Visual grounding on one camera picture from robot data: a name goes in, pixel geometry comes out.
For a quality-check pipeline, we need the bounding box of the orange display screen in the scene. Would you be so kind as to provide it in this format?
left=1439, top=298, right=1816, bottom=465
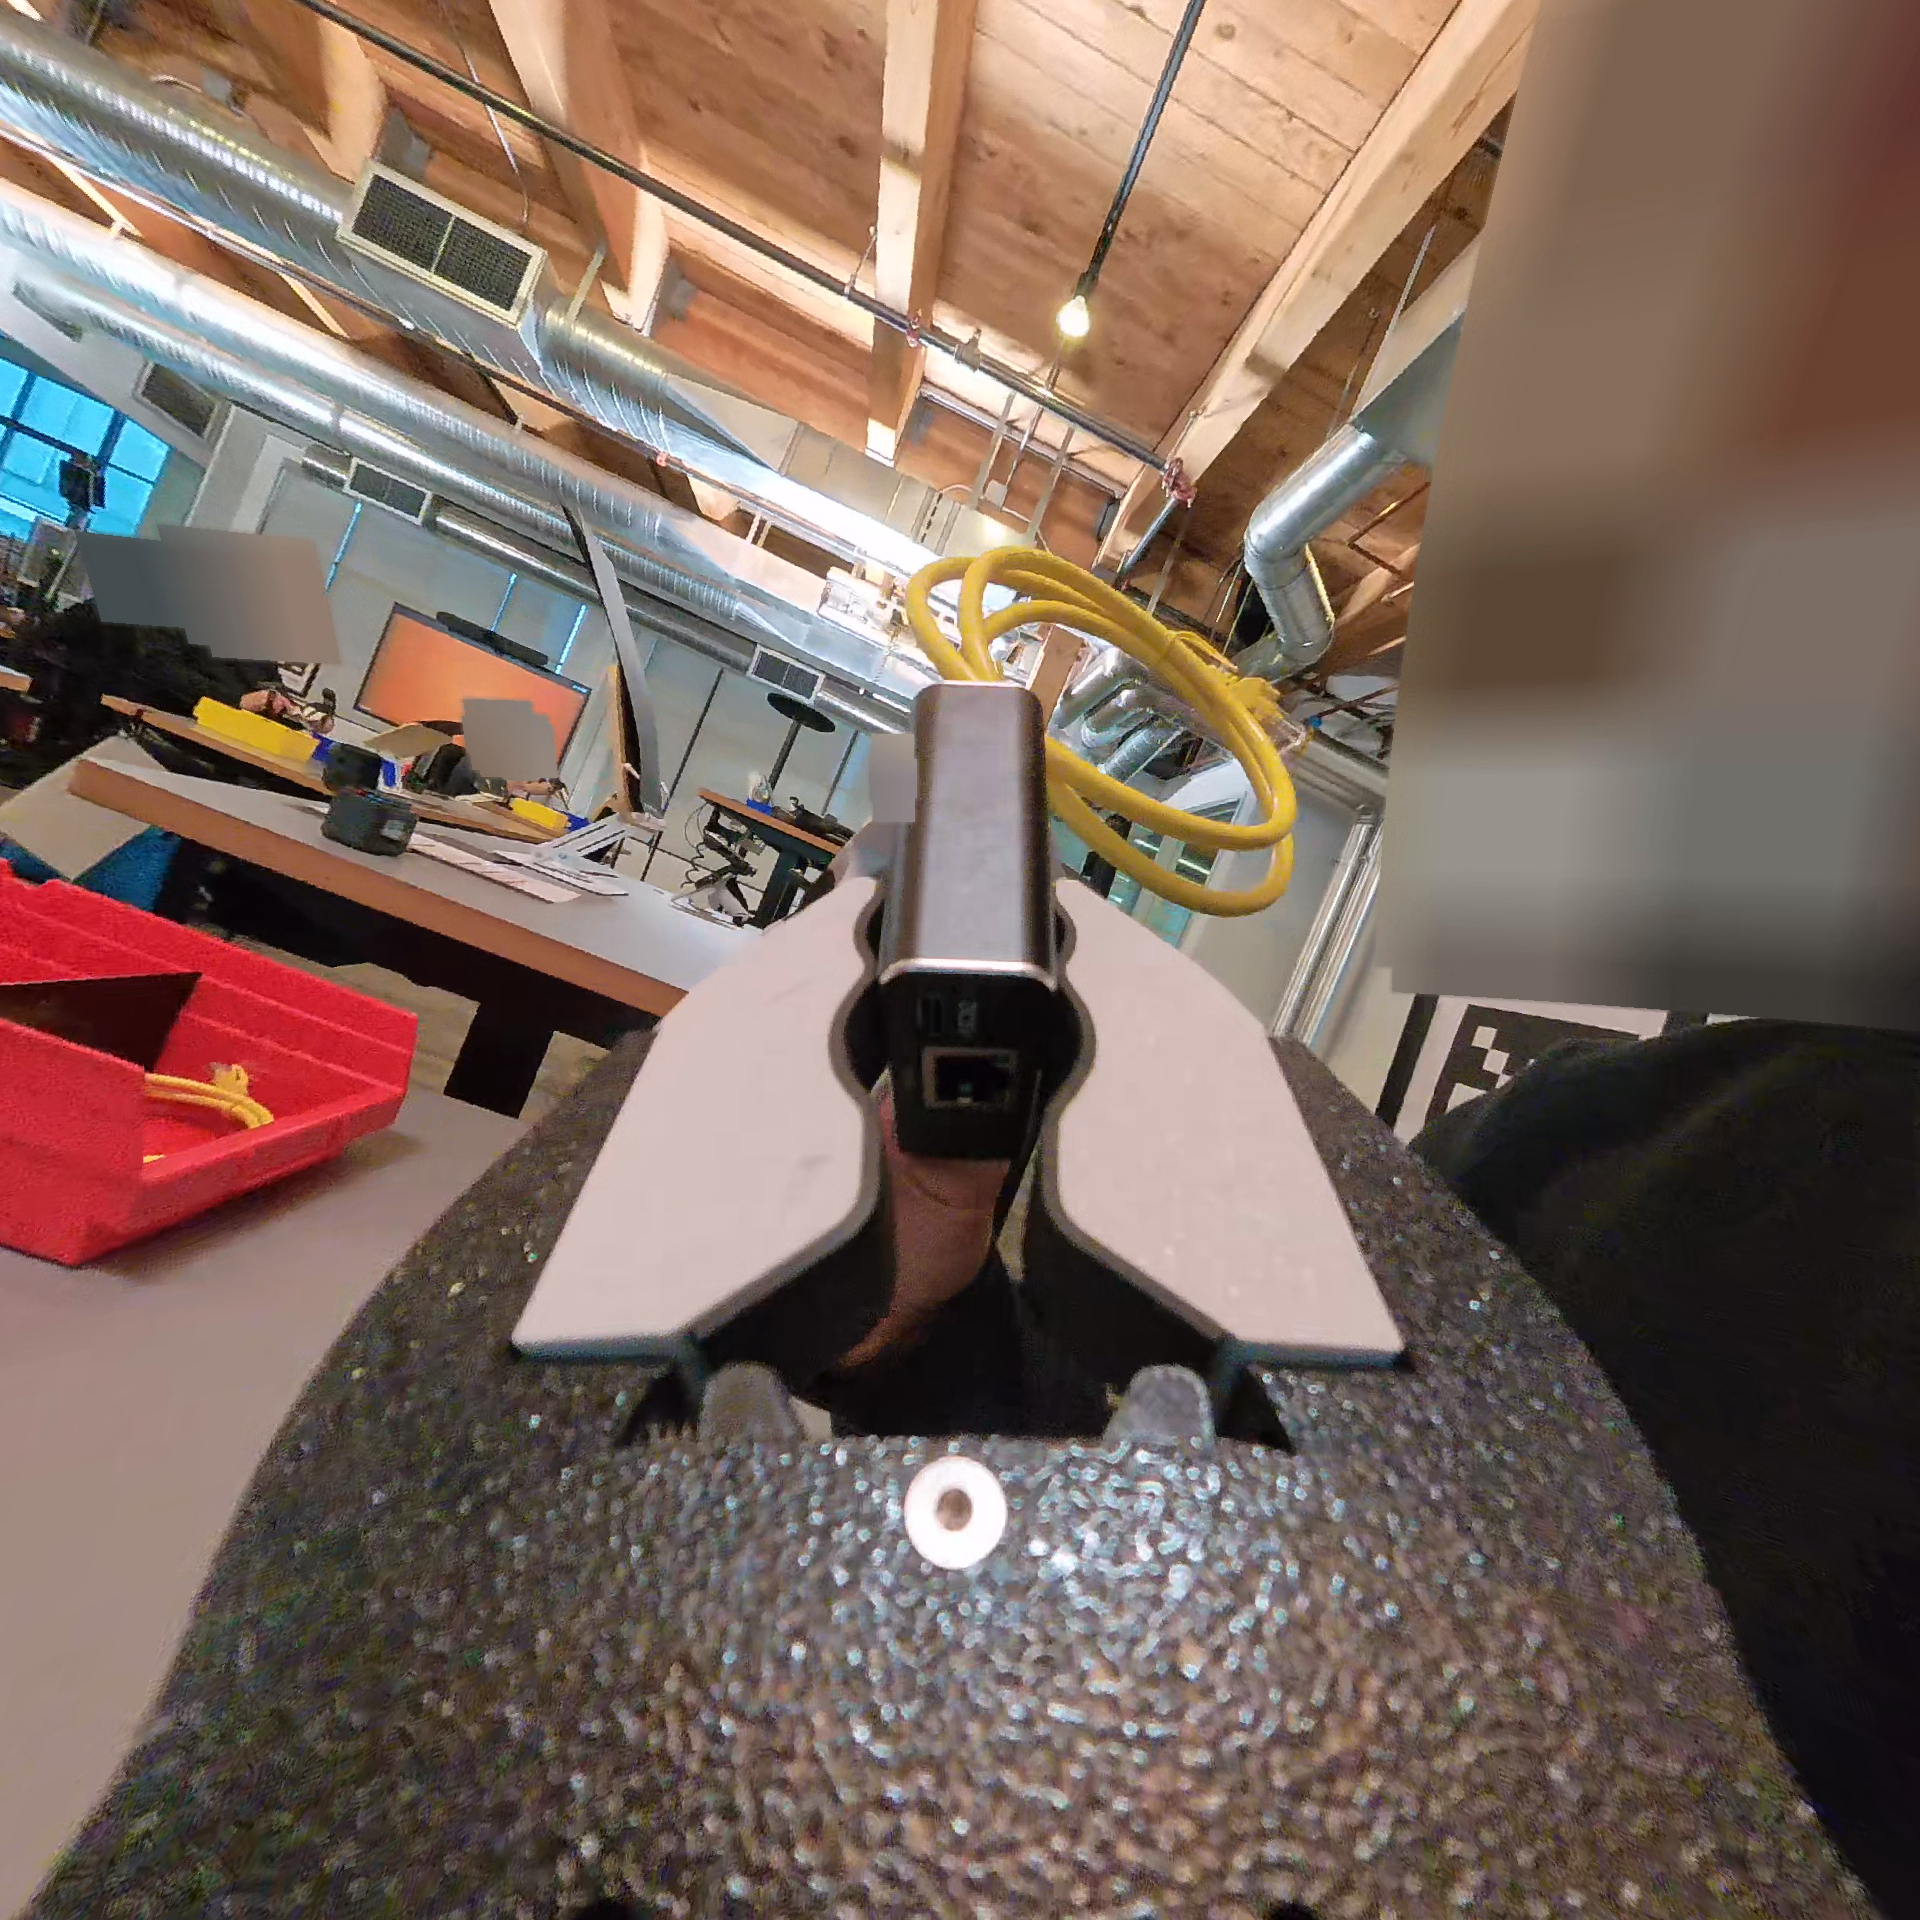
left=354, top=603, right=592, bottom=768

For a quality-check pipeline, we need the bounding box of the small wooden standing desk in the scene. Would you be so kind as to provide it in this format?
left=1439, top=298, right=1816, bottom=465
left=697, top=787, right=847, bottom=922

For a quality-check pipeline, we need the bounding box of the black bin divider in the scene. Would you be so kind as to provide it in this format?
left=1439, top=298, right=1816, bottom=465
left=0, top=971, right=203, bottom=1072

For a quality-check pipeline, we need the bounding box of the grey leaning panel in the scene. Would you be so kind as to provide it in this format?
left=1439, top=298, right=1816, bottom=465
left=563, top=504, right=666, bottom=819

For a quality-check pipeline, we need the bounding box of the yellow ethernet cable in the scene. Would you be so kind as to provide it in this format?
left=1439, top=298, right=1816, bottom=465
left=139, top=1063, right=279, bottom=1165
left=904, top=547, right=1313, bottom=917

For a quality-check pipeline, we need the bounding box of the black ethernet splitter box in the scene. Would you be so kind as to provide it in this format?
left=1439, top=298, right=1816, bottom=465
left=874, top=681, right=1061, bottom=1162

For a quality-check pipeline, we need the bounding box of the red plastic bin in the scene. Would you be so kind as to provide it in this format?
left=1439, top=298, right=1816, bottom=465
left=0, top=863, right=423, bottom=1269

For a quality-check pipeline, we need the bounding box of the person's right hand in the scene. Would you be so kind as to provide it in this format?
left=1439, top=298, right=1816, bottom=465
left=834, top=1096, right=1025, bottom=1383

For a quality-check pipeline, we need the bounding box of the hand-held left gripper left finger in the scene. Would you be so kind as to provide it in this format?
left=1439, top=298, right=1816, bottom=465
left=511, top=873, right=890, bottom=1425

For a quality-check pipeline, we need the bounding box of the silver ventilation duct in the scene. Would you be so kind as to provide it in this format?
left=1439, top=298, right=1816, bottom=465
left=0, top=194, right=904, bottom=706
left=0, top=17, right=939, bottom=640

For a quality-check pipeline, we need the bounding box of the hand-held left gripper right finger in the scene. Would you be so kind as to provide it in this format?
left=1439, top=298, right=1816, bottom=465
left=1027, top=883, right=1408, bottom=1433

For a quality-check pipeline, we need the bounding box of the person's right forearm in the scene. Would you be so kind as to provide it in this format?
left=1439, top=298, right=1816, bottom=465
left=1410, top=1017, right=1920, bottom=1920

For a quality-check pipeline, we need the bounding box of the black round top stand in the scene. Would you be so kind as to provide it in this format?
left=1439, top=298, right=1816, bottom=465
left=767, top=693, right=837, bottom=804

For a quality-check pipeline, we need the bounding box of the yellow plastic bin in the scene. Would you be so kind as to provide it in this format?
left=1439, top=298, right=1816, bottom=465
left=192, top=698, right=321, bottom=765

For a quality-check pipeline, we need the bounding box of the black white marker board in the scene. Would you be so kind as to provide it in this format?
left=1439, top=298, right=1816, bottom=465
left=1377, top=989, right=1682, bottom=1137

